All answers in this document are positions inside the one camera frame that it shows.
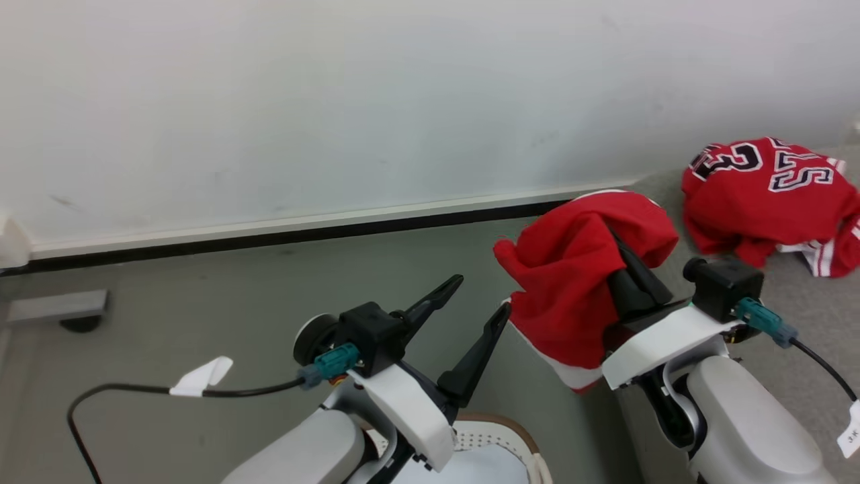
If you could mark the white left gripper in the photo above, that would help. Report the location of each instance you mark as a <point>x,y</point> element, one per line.
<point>410,410</point>

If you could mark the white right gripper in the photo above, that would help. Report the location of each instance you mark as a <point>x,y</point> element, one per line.
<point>665,343</point>

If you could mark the red shorts white trim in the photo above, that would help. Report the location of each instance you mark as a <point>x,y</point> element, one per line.
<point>564,282</point>

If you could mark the red jersey with numbers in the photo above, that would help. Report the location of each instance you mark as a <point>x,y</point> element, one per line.
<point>759,202</point>

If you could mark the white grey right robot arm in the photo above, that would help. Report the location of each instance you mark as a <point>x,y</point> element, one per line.
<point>746,423</point>

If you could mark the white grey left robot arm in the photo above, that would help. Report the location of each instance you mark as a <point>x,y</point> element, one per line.
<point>302,450</point>

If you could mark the grey fabric sofa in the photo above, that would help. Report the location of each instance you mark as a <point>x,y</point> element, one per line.
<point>806,316</point>

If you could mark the white laundry basket brown rim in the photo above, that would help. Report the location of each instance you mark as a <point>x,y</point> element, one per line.
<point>490,430</point>

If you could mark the black caster foot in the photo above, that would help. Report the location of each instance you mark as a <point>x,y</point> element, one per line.
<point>80,324</point>

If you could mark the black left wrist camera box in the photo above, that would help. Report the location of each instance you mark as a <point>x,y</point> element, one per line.
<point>373,333</point>

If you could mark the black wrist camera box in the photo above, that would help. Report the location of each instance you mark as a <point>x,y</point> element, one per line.
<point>373,333</point>
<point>725,286</point>

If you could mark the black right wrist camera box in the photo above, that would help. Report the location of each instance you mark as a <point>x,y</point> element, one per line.
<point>725,286</point>

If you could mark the white wall baseboard strip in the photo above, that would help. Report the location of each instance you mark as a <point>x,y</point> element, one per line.
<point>302,224</point>

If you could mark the grey metal foot bracket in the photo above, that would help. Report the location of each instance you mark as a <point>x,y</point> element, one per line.
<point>57,306</point>

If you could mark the white wall junction box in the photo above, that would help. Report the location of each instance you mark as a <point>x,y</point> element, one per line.
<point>12,243</point>

